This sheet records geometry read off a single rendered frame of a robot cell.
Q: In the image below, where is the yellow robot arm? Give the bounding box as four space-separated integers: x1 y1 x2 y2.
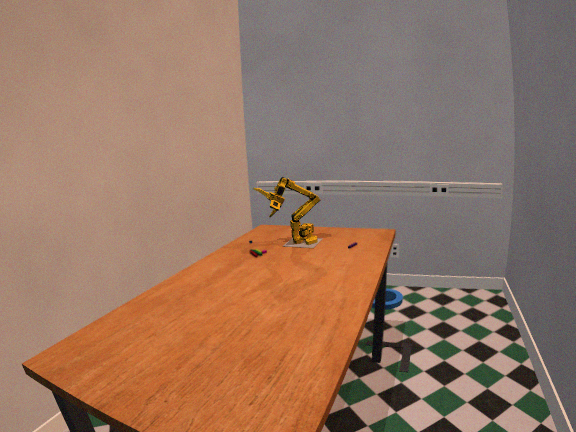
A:
274 177 320 245

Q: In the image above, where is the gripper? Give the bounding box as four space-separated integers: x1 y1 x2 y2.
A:
253 188 285 217

